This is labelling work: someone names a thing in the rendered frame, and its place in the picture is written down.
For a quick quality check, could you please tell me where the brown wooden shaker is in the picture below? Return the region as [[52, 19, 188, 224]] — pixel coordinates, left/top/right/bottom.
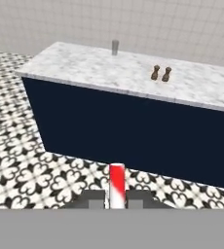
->
[[150, 64, 161, 82], [161, 66, 172, 83]]

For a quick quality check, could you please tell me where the red and white striped straw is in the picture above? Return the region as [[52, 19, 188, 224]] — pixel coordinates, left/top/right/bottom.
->
[[108, 162, 127, 210]]

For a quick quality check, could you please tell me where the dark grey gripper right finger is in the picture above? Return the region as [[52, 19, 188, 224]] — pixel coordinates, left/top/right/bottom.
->
[[125, 190, 168, 210]]

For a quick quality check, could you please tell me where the navy dining counter with marble top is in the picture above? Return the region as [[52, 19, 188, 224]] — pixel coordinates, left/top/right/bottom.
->
[[15, 41, 224, 192]]

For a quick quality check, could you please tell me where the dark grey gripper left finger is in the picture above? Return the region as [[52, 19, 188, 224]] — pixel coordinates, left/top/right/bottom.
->
[[65, 190, 109, 210]]

